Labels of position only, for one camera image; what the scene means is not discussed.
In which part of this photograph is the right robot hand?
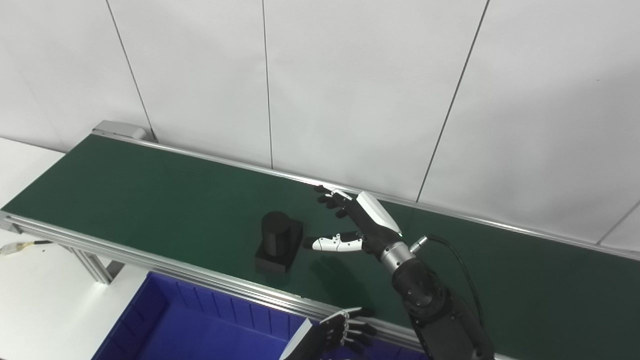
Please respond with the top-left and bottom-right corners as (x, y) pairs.
(302, 184), (403, 256)

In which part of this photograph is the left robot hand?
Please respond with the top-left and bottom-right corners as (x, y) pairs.
(278, 307), (379, 360)

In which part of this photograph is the black cylinder block part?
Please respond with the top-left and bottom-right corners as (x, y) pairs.
(253, 210), (305, 274)

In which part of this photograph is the blue plastic bin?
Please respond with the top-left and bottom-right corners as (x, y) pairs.
(92, 271), (426, 360)

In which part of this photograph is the green conveyor belt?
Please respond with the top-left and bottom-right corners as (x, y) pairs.
(0, 131), (640, 360)

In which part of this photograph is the aluminium conveyor leg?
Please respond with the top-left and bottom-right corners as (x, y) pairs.
(59, 245), (126, 286)

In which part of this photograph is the grey conveyor end housing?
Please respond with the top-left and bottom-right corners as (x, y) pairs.
(92, 120), (152, 144)

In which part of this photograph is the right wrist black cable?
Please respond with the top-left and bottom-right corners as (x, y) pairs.
(409, 233), (487, 327)

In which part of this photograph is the black cable with yellow tape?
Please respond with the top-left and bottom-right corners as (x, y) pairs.
(0, 239), (54, 256)

